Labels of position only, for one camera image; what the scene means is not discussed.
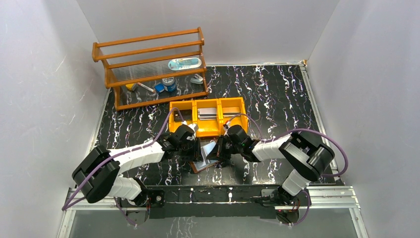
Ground light grey credit card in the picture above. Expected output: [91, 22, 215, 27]
[201, 141, 217, 164]

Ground brown leather card holder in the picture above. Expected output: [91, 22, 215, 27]
[189, 161, 219, 173]

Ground yellow three-compartment bin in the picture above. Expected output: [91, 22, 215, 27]
[168, 97, 248, 137]

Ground white VIP credit card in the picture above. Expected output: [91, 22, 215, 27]
[197, 108, 217, 120]

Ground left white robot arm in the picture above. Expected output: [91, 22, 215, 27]
[72, 122, 199, 206]

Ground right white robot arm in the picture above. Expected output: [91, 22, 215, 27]
[206, 125, 335, 203]

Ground brown striped card in bin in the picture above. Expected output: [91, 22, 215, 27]
[222, 107, 241, 118]

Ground black card in bin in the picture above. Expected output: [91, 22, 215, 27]
[173, 109, 193, 122]

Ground blue lidded jar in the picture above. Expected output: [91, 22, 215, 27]
[162, 77, 177, 92]

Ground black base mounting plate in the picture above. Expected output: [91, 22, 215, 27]
[144, 183, 301, 220]

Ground small blue box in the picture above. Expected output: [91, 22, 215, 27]
[154, 83, 165, 93]

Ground white marker pen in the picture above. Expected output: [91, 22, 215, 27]
[137, 83, 156, 93]

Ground yellow sponge block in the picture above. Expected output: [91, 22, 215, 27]
[125, 83, 138, 91]

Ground oval blue packaged item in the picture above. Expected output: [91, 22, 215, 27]
[168, 57, 202, 71]

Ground wooden shelf rack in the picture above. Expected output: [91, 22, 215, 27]
[92, 27, 209, 111]

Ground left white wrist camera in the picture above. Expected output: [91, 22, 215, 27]
[182, 121, 198, 133]

